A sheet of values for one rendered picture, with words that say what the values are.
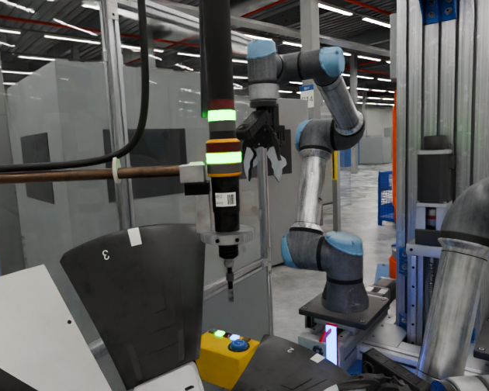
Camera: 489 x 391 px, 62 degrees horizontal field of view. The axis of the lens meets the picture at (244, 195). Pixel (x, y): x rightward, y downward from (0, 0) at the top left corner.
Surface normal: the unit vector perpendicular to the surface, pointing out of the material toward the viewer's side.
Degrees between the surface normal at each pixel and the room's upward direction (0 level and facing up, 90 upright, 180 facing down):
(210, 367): 90
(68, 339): 50
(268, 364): 3
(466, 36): 90
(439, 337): 67
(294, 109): 90
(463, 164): 90
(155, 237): 45
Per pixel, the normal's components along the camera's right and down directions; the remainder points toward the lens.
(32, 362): 0.61, -0.61
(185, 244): 0.18, -0.67
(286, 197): 0.66, 0.07
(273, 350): 0.04, -0.98
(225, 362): -0.55, 0.13
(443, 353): -0.43, -0.22
